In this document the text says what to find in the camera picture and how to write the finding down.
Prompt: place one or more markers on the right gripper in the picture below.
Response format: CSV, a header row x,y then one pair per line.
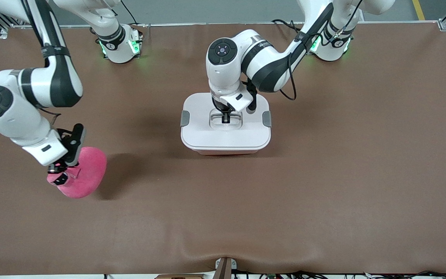
x,y
57,178

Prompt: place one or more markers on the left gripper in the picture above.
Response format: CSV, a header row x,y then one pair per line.
x,y
218,105

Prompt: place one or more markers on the white box lid grey latches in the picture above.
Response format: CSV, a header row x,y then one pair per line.
x,y
227,135

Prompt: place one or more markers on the pink plush toy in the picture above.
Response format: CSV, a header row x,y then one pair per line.
x,y
87,174

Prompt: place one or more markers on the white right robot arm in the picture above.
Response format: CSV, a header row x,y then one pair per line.
x,y
21,120

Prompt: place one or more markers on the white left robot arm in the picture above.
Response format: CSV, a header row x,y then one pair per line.
x,y
223,77

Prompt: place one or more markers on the pink plastic box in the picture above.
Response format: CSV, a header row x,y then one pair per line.
x,y
227,152

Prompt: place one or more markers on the brown table mat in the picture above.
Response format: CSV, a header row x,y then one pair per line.
x,y
223,213

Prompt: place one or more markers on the metal table clamp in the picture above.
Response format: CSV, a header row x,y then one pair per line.
x,y
225,267

